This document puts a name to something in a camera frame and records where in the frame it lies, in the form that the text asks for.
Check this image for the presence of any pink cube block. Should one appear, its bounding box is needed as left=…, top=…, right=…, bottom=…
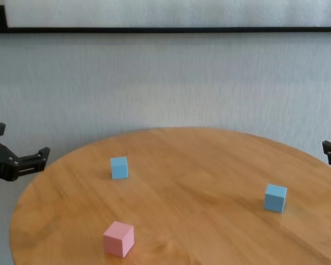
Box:
left=103, top=220, right=135, bottom=259

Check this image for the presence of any white foam wall panel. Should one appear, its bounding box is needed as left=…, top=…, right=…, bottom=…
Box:
left=4, top=0, right=331, bottom=28

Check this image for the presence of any blue cube block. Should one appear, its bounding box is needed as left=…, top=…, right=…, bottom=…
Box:
left=263, top=183, right=288, bottom=214
left=110, top=156, right=129, bottom=181

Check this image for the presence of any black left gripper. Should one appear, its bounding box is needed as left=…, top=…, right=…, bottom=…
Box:
left=0, top=122, right=51, bottom=182

